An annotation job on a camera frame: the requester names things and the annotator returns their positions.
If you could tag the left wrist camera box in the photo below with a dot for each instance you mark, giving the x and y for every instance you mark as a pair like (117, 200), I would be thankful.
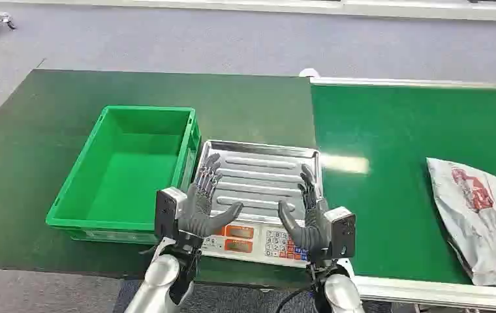
(168, 214)

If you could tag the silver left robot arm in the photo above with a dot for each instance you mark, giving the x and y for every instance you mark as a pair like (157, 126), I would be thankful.
(163, 278)

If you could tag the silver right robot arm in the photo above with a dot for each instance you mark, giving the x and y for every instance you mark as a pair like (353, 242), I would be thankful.
(336, 289)

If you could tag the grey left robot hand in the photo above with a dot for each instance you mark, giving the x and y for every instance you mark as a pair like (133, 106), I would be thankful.
(198, 211)

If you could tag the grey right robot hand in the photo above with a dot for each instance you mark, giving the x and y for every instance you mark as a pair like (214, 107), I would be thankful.
(313, 224)

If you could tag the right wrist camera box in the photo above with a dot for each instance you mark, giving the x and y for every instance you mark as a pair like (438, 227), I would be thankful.
(342, 233)

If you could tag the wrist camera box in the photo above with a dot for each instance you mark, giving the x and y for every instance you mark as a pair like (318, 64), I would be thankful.
(168, 214)
(342, 233)

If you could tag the green plastic crate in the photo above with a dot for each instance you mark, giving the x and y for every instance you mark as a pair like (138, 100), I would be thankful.
(129, 172)

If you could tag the electronic scale with steel tray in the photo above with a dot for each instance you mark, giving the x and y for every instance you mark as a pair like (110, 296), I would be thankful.
(259, 190)

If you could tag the green conveyor belt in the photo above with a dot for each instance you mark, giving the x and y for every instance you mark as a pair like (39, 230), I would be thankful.
(408, 172)

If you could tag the grey plastic parcel bag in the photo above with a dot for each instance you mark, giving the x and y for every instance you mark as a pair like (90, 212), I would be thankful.
(479, 220)

